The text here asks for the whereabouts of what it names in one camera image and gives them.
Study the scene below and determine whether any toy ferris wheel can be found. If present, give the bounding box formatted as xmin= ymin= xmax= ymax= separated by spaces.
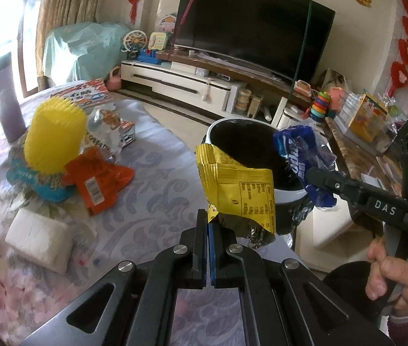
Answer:
xmin=122 ymin=31 xmax=149 ymax=60

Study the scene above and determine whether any red wall garland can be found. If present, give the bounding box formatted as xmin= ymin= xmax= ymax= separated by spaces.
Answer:
xmin=389 ymin=0 xmax=408 ymax=95

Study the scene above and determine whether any white television cabinet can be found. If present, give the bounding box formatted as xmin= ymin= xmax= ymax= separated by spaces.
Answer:
xmin=119 ymin=59 xmax=300 ymax=125

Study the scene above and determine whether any yellow cardboard box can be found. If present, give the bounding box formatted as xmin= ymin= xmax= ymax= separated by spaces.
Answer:
xmin=347 ymin=94 xmax=389 ymax=144

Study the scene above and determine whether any pink toy watering can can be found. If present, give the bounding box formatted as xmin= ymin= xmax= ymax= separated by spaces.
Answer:
xmin=105 ymin=65 xmax=123 ymax=92

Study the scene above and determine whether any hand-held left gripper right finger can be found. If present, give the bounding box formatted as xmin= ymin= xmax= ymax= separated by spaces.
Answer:
xmin=209 ymin=220 xmax=388 ymax=346

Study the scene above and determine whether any house shaped card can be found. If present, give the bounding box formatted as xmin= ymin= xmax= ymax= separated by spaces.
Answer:
xmin=158 ymin=12 xmax=178 ymax=35

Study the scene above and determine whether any orange snack wrapper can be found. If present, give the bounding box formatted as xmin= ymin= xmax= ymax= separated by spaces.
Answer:
xmin=63 ymin=147 xmax=135 ymax=217

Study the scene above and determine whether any wooden jar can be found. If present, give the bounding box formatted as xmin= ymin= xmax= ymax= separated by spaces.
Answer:
xmin=235 ymin=88 xmax=252 ymax=112

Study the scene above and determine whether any purple thermos bottle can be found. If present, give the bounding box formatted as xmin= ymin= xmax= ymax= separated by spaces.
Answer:
xmin=0 ymin=52 xmax=27 ymax=143

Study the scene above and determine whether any white trash bin black liner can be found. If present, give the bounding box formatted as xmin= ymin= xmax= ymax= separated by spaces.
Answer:
xmin=202 ymin=117 xmax=316 ymax=236

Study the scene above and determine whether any white tissue pack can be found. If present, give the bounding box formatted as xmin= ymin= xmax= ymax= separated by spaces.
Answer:
xmin=5 ymin=209 xmax=73 ymax=274

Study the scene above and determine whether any black television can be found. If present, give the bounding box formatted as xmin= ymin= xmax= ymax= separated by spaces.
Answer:
xmin=173 ymin=0 xmax=336 ymax=84

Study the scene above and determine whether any blue snack wrapper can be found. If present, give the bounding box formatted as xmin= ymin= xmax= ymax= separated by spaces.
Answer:
xmin=272 ymin=125 xmax=338 ymax=211

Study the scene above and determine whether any yellow foam fruit net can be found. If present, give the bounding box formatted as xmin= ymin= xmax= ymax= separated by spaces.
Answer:
xmin=24 ymin=97 xmax=88 ymax=178

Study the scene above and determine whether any red hanging knot decoration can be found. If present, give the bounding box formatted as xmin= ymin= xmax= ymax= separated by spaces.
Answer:
xmin=126 ymin=0 xmax=142 ymax=25

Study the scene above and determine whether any pink toy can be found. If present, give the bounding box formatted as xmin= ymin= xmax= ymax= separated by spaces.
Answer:
xmin=328 ymin=86 xmax=349 ymax=111

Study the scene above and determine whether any teal snack bag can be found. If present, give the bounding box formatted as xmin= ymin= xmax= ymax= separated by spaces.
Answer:
xmin=6 ymin=157 xmax=78 ymax=203

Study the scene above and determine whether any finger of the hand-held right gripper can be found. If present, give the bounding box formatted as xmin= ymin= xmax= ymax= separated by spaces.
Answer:
xmin=306 ymin=167 xmax=408 ymax=232

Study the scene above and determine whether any beige curtain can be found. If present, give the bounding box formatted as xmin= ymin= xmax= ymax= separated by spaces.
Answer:
xmin=36 ymin=0 xmax=101 ymax=80

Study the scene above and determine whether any blue toy block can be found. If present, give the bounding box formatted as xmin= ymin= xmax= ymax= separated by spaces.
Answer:
xmin=137 ymin=48 xmax=162 ymax=64

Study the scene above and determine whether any children's picture book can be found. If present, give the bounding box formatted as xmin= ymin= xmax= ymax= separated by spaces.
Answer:
xmin=49 ymin=78 xmax=115 ymax=109

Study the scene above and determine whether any rainbow stacking ring toy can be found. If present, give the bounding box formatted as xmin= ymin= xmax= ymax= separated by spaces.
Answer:
xmin=309 ymin=92 xmax=331 ymax=122

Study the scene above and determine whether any yellow snack wrapper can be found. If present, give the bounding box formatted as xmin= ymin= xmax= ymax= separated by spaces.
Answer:
xmin=195 ymin=143 xmax=277 ymax=249

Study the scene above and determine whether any wooden toy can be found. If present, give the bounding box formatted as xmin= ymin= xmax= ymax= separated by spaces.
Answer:
xmin=249 ymin=95 xmax=264 ymax=118

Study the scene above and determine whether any cream low table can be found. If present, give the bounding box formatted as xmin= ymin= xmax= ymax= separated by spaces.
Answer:
xmin=293 ymin=202 xmax=356 ymax=250

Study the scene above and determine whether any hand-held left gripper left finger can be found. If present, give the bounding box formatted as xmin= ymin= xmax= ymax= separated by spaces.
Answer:
xmin=20 ymin=209 xmax=210 ymax=346

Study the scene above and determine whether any teal cloth cover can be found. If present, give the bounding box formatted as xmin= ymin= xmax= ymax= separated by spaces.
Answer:
xmin=42 ymin=22 xmax=131 ymax=84

